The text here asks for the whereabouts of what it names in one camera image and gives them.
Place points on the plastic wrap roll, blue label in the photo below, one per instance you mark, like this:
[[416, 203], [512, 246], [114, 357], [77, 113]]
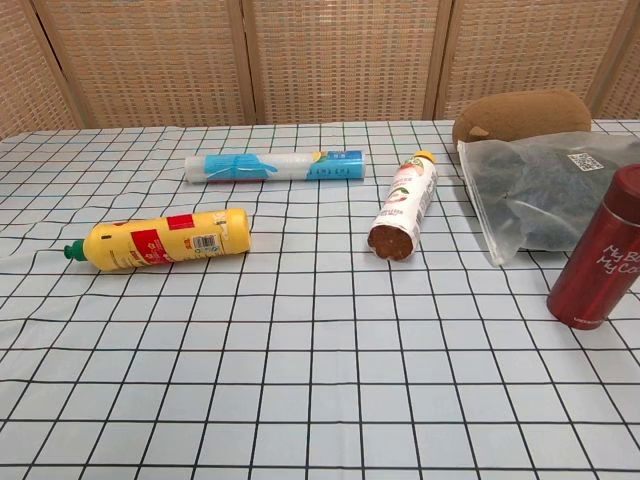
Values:
[[280, 167]]

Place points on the yellow bottle with green cap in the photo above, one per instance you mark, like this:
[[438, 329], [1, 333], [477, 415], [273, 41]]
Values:
[[150, 245]]

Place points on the white black-grid tablecloth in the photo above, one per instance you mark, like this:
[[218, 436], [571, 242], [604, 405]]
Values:
[[320, 360]]

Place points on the woven bamboo folding screen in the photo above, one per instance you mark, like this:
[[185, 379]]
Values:
[[320, 60]]

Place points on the brown plush toy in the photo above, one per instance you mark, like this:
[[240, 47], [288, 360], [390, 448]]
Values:
[[525, 114]]

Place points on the white drink bottle, yellow cap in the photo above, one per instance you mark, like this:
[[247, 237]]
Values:
[[405, 205]]

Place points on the clear zip bag, dark contents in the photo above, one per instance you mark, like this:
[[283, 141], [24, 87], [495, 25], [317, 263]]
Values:
[[530, 200]]

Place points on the dark red jar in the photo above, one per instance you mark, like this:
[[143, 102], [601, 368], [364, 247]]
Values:
[[592, 265]]

